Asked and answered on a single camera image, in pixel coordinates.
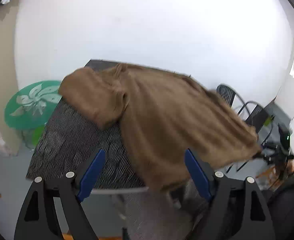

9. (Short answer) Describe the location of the wooden chair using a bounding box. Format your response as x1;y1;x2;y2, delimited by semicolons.
256;160;294;190

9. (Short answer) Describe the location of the brown fleece garment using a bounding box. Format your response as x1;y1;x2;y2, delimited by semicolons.
58;63;260;191

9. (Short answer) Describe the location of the black floral table cloth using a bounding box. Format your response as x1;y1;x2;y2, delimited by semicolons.
25;59;148;190

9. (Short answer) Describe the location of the black mesh chair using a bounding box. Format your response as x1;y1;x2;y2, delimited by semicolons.
216;84;250;122

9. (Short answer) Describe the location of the green round flower table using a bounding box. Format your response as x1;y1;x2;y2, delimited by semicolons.
4;80;61;150

